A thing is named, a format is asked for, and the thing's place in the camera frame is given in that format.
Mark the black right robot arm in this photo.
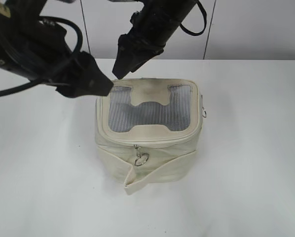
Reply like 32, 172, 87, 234
112, 0, 207, 79

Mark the silver zipper pull ring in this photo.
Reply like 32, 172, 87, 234
134, 144, 150, 167
200, 95, 209, 118

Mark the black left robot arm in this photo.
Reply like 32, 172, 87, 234
0, 0, 113, 98

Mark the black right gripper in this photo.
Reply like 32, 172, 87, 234
112, 9, 180, 79

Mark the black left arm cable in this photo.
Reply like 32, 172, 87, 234
0, 16, 83, 99

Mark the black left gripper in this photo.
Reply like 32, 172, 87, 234
22, 37, 113, 98

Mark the cream zippered bag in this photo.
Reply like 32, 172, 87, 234
95, 78, 206, 195

